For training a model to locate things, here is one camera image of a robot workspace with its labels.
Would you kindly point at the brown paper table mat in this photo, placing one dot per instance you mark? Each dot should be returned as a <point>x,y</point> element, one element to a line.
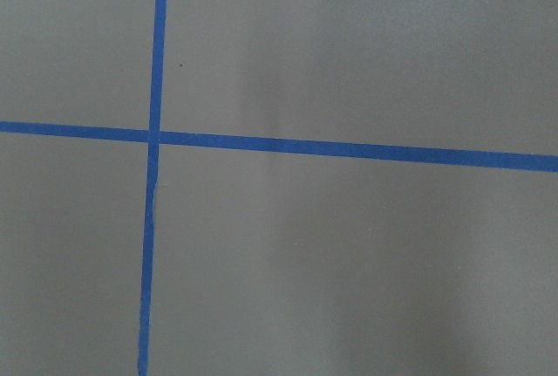
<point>278,187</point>

